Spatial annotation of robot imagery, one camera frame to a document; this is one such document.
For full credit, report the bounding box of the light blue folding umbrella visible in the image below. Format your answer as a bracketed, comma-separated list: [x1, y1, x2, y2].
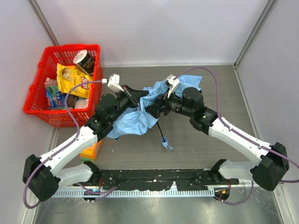
[107, 75, 202, 140]

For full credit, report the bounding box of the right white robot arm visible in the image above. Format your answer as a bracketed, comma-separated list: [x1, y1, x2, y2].
[145, 87, 289, 191]

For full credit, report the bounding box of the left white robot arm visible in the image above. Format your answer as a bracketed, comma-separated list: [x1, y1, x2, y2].
[22, 85, 149, 202]

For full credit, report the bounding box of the white small box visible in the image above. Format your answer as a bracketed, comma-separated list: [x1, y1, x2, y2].
[75, 99, 89, 109]

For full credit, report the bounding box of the brown snack package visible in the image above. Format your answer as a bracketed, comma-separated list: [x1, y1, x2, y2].
[66, 94, 78, 108]

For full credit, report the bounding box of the black cylindrical snack can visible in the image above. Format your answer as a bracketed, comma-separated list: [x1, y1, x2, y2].
[73, 49, 95, 76]

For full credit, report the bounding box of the red plastic shopping basket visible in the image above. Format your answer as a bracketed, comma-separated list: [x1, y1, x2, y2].
[23, 44, 104, 128]

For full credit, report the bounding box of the yellow Lays chip bag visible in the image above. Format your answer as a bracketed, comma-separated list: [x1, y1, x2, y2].
[57, 63, 93, 98]

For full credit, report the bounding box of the orange yellow sponge box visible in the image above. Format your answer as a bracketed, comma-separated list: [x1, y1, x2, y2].
[79, 141, 102, 163]

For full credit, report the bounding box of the blue green sponge pack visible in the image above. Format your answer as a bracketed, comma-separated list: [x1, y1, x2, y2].
[44, 78, 67, 110]

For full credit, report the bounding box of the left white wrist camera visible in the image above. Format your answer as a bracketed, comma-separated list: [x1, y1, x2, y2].
[101, 74, 124, 93]

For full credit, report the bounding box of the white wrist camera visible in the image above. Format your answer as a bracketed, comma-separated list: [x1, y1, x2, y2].
[164, 75, 180, 98]
[101, 74, 124, 93]

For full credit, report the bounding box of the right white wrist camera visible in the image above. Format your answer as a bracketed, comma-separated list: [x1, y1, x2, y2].
[164, 75, 180, 98]

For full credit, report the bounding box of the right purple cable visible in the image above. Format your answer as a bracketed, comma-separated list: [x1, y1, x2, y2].
[175, 67, 299, 206]

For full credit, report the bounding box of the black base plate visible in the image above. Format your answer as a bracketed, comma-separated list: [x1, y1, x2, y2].
[72, 168, 240, 190]

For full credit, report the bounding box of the white slotted cable duct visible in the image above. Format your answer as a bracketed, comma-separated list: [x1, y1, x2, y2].
[53, 188, 215, 198]

